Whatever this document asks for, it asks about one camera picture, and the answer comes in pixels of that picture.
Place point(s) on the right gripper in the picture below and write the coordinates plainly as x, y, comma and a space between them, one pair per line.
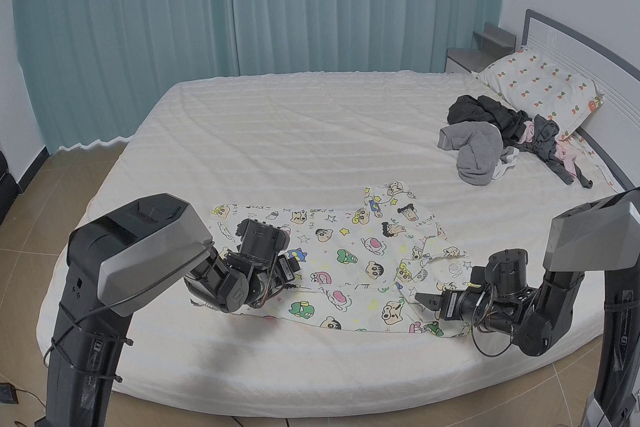
460, 305

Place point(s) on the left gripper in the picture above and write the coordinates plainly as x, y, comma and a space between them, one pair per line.
285, 275

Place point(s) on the white printed pyjama top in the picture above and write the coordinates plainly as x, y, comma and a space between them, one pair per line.
350, 255

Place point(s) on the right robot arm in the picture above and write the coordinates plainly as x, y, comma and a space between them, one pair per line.
590, 235

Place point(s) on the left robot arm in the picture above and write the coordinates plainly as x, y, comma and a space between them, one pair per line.
150, 240

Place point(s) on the bed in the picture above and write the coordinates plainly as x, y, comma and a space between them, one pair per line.
300, 140

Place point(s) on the pile of clothes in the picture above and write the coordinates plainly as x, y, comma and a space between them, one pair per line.
500, 114

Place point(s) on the grey garment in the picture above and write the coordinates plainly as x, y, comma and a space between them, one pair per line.
480, 155

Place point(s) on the grey bedside table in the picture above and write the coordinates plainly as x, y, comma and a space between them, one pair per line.
470, 59

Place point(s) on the white printed pillow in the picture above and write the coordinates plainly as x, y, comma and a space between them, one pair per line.
540, 79

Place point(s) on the blue-green curtain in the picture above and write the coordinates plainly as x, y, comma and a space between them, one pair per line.
150, 14

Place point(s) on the black power adapter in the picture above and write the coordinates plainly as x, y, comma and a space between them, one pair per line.
7, 393

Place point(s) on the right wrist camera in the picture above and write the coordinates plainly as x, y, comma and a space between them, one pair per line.
478, 277

